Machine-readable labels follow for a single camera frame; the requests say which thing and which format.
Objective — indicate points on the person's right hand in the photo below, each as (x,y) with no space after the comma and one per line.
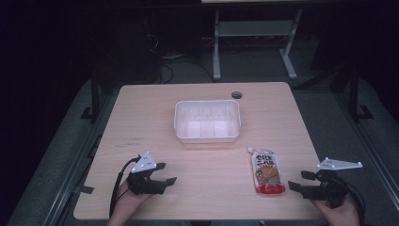
(342,215)

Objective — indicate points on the white metal stand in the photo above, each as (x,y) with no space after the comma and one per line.
(254,29)

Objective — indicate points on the red and white spout pouch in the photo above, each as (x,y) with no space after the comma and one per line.
(268,172)

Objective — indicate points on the black metal stand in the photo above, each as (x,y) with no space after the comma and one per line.
(354,94)
(94,97)

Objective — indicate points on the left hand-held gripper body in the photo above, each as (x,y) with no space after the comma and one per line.
(142,183)

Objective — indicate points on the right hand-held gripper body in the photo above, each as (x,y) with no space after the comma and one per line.
(331,188)

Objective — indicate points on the person's left hand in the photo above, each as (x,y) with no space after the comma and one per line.
(131,202)

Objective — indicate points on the white plastic container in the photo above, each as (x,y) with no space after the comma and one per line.
(207,122)

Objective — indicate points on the black table edge bracket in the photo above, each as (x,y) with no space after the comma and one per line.
(85,189)

